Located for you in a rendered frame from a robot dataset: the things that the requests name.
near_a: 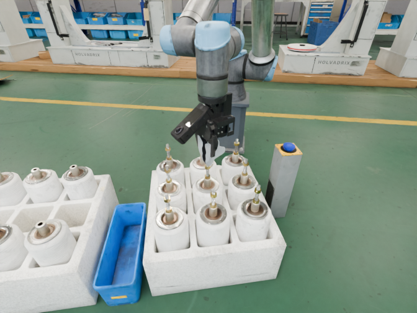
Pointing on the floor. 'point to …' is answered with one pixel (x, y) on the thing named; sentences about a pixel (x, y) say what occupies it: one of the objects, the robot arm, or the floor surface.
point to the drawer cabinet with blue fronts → (323, 14)
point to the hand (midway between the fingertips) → (205, 162)
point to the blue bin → (123, 256)
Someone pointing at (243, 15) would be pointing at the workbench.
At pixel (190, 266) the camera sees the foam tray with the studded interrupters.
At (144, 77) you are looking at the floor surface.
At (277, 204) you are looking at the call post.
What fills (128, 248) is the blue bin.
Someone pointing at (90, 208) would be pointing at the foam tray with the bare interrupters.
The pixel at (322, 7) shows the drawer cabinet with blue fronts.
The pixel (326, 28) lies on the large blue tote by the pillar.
